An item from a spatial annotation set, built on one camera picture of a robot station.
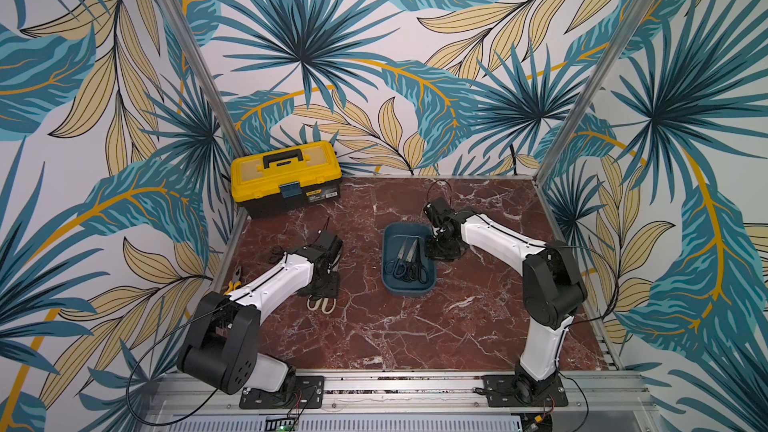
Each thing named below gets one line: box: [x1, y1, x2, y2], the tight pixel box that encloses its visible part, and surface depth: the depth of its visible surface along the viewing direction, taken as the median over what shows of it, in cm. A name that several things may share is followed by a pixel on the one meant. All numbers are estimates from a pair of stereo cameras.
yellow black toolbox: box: [230, 141, 343, 219], surface depth 101 cm
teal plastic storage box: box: [381, 221, 437, 297], surface depth 96 cm
